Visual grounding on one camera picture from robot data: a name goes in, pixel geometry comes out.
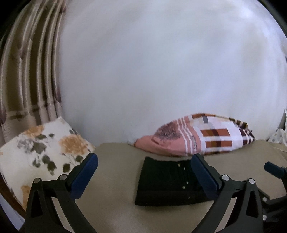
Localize black pants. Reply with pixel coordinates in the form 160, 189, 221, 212
135, 157, 211, 207

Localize white dotted crumpled cloth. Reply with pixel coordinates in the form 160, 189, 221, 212
268, 110, 286, 146

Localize floral pillow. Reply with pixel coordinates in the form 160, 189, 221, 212
1, 117, 95, 209

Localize pink plaid folded blanket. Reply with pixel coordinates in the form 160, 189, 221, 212
133, 113, 255, 157

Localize striped curtain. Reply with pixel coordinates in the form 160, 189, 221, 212
1, 1, 67, 144

